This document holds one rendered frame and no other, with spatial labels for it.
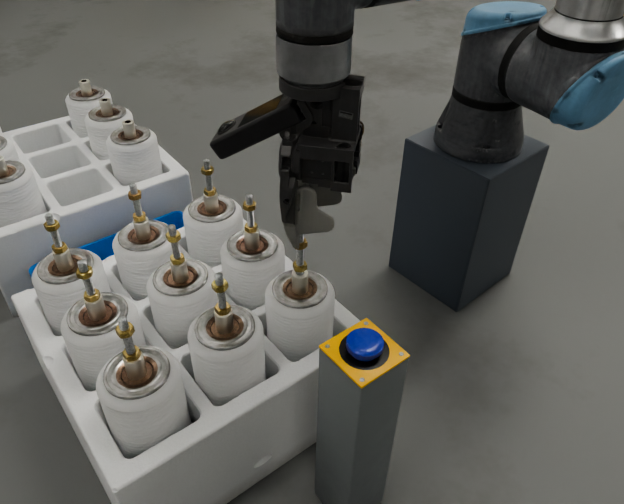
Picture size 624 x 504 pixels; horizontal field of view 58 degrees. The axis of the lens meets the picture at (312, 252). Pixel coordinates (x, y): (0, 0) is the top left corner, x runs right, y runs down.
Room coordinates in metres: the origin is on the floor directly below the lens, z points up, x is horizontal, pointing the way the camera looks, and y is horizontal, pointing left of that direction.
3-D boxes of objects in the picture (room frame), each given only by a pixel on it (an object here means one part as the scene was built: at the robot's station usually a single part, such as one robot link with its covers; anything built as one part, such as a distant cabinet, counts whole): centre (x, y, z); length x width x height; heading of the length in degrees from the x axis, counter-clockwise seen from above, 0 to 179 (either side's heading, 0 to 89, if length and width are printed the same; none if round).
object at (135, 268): (0.68, 0.25, 0.16); 0.10 x 0.10 x 0.18
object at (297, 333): (0.57, 0.02, 0.16); 0.10 x 0.10 x 0.18
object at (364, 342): (0.40, -0.06, 0.32); 0.04 x 0.04 x 0.02
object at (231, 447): (0.58, 0.18, 0.09); 0.39 x 0.39 x 0.18; 38
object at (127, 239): (0.68, 0.25, 0.25); 0.08 x 0.08 x 0.01
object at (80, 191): (1.01, 0.52, 0.09); 0.39 x 0.39 x 0.18; 38
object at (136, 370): (0.42, 0.20, 0.26); 0.02 x 0.02 x 0.03
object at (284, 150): (0.56, -0.01, 0.49); 0.09 x 0.08 x 0.12; 79
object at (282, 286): (0.57, 0.02, 0.25); 0.08 x 0.08 x 0.01
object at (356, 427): (0.40, -0.06, 0.16); 0.07 x 0.07 x 0.31; 38
